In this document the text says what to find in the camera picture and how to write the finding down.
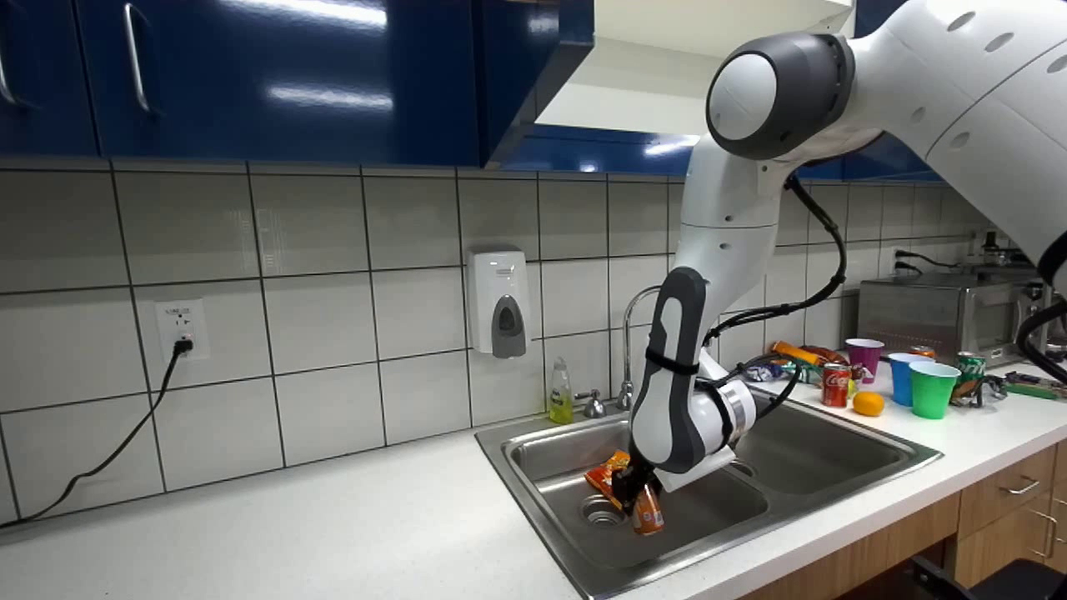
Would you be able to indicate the blue upper cabinet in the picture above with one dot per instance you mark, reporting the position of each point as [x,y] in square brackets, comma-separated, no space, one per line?
[272,80]

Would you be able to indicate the orange fruit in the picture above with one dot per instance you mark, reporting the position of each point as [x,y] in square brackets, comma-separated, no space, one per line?
[867,403]

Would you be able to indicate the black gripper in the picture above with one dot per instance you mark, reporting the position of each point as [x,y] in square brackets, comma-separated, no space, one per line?
[628,483]

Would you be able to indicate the wooden lower cabinet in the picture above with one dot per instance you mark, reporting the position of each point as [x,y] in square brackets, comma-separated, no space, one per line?
[1001,535]

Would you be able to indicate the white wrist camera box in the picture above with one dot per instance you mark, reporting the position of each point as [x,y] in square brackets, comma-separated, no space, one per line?
[697,470]

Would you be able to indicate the orange snack wrapper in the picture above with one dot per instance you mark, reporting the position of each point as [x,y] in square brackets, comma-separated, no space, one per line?
[601,475]

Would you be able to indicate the white wall soap dispenser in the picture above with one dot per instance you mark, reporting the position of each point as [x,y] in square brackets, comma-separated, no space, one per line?
[498,303]

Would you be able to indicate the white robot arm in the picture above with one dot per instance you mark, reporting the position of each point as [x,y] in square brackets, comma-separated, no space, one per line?
[975,88]

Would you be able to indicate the blue left cabinet door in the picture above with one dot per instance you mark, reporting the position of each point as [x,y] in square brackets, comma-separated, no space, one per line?
[523,54]

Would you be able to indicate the green dish soap bottle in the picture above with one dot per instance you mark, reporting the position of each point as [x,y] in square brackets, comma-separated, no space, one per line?
[560,394]

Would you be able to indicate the orange soda can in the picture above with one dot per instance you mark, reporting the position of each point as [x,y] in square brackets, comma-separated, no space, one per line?
[647,514]

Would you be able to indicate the purple plastic cup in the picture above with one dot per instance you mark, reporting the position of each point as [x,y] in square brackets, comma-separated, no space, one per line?
[863,352]

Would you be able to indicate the green plastic cup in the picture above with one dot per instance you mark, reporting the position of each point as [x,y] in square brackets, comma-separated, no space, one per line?
[931,388]

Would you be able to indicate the blue plastic cup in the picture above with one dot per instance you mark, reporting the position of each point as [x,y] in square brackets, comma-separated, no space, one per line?
[900,374]

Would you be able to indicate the stainless steel double sink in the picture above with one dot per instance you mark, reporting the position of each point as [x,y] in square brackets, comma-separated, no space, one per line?
[790,465]

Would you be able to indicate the red cola can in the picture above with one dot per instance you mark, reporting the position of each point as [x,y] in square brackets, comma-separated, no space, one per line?
[833,385]

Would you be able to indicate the white wall outlet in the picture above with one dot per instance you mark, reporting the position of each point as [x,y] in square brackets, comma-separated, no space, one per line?
[185,322]

